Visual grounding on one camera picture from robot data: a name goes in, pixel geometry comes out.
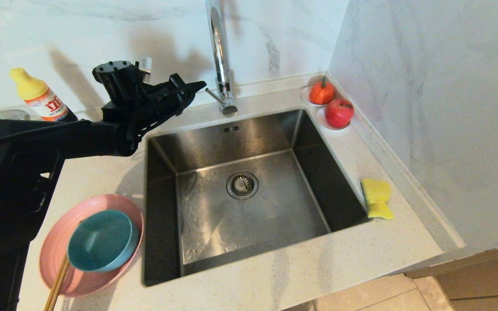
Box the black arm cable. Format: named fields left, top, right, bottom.
left=0, top=122, right=90, bottom=152

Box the stainless steel sink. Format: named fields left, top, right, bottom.
left=143, top=108, right=373, bottom=287

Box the orange red tomato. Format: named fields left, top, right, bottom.
left=309, top=77, right=335, bottom=105

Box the chrome faucet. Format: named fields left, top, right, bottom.
left=204, top=0, right=239, bottom=116

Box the metal sink drain strainer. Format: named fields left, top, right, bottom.
left=226, top=171, right=259, bottom=200

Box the pink plate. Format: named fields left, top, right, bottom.
left=39, top=194, right=144, bottom=298

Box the red apple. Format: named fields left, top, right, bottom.
left=325, top=98, right=354, bottom=129

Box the small white dish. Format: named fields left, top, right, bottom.
left=316, top=107, right=352, bottom=131
left=301, top=86, right=336, bottom=108

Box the wooden chopstick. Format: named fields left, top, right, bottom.
left=50, top=258, right=70, bottom=311
left=44, top=255, right=67, bottom=311

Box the yellow-capped dish soap bottle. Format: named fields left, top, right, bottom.
left=9, top=67, right=78, bottom=122

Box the clear glass bowl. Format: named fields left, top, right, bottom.
left=0, top=109, right=31, bottom=122

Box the light wooden cabinet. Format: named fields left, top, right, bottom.
left=405, top=240, right=498, bottom=311

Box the yellow green sponge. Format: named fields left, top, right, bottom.
left=361, top=178, right=395, bottom=220

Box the teal bowl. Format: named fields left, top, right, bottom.
left=67, top=210, right=139, bottom=273

